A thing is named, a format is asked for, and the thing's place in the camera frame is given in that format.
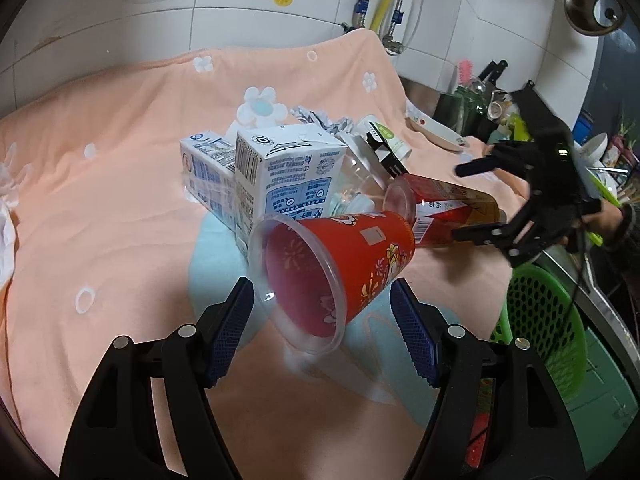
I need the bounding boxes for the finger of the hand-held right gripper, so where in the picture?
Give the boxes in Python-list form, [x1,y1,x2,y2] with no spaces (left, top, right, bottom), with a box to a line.
[451,195,546,266]
[455,142,543,181]

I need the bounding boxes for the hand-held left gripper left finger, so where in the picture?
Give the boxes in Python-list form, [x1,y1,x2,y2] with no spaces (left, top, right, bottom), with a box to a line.
[59,276,255,480]

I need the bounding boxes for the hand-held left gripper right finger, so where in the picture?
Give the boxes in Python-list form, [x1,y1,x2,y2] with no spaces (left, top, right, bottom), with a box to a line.
[390,277,586,480]

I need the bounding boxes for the red printed cup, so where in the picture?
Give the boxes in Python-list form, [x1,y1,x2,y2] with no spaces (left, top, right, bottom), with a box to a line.
[248,210,417,356]

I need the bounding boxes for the green plastic basket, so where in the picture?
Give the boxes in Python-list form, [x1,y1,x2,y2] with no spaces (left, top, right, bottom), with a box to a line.
[487,262,588,411]

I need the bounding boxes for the clear plastic cup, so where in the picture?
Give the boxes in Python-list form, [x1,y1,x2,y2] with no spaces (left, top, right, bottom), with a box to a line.
[327,147,416,221]

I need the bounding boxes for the grid paper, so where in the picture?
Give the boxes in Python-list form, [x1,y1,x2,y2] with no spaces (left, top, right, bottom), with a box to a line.
[290,105,356,136]

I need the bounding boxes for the person's right hand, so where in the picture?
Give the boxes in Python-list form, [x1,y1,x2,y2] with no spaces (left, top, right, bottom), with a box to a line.
[565,205,624,249]

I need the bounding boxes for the red label tea bottle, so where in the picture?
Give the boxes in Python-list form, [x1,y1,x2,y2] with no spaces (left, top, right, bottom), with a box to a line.
[387,174,507,250]

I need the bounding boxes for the green plastic utensil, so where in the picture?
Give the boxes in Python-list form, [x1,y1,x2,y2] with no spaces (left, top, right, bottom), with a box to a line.
[587,167,623,207]

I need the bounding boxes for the plain white bowl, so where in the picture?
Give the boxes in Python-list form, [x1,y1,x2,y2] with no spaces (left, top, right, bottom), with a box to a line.
[575,132,611,161]

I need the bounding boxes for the white bowl with red print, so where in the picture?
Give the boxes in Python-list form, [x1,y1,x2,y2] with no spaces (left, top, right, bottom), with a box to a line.
[405,102,473,153]

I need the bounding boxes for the blue box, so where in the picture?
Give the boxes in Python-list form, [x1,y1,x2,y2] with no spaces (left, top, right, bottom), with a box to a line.
[572,110,596,146]

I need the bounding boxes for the black and white box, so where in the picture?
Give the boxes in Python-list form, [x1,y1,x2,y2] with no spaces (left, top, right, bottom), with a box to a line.
[365,130,408,178]

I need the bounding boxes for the white box with green label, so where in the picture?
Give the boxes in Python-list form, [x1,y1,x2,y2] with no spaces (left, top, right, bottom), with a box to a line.
[352,115,413,158]

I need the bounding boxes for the red packet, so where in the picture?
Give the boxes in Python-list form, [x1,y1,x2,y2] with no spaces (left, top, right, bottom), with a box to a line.
[467,410,493,466]

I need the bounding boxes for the metal valve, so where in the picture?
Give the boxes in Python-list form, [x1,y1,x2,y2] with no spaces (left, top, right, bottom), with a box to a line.
[382,25,406,56]

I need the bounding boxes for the small white blue milk carton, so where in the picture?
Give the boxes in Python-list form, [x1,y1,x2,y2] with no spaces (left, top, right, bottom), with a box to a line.
[179,130,238,233]

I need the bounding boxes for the large white blue milk carton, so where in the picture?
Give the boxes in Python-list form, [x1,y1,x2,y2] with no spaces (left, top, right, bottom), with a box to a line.
[235,124,347,256]

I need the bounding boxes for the metal water pipe fittings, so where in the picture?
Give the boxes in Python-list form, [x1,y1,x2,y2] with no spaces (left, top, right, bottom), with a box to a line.
[400,0,431,53]

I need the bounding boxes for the peach floral blanket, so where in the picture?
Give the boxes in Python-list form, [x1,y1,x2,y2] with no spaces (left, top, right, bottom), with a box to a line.
[0,27,531,480]

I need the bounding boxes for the white cloth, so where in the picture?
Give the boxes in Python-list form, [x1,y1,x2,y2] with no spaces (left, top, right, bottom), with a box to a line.
[0,142,23,291]

